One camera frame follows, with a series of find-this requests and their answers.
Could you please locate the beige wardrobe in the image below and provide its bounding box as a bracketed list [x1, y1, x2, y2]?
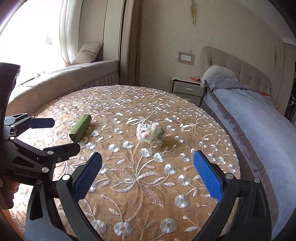
[276, 44, 295, 126]

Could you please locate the beige cushion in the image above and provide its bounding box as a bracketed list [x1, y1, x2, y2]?
[72, 43, 103, 65]

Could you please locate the grey pillow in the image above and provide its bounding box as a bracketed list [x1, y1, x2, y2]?
[200, 65, 238, 88]

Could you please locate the grey upholstered bed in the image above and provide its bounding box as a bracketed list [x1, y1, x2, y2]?
[202, 46, 295, 240]

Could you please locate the orange item on nightstand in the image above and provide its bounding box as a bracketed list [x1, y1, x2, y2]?
[190, 77, 201, 82]

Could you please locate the gold wall lamp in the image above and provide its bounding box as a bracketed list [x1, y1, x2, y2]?
[273, 46, 277, 69]
[190, 0, 197, 25]

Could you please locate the beige embroidered tablecloth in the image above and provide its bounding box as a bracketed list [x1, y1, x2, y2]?
[20, 85, 240, 240]

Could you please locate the framed wall switch panel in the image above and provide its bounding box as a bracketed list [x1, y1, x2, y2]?
[178, 51, 195, 65]

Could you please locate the floral wrapper ball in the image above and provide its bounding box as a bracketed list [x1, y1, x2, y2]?
[136, 122, 166, 148]

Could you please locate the green cylindrical object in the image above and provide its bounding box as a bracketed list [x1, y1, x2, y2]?
[69, 114, 92, 143]

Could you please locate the grey bedside nightstand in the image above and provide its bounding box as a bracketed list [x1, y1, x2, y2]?
[170, 75, 205, 106]

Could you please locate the beige window seat bench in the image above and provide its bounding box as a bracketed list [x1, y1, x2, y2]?
[6, 60, 119, 116]

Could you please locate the white sheer curtain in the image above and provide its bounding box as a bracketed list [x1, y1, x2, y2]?
[59, 0, 83, 66]

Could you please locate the person's hand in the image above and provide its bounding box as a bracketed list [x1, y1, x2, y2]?
[0, 176, 20, 197]

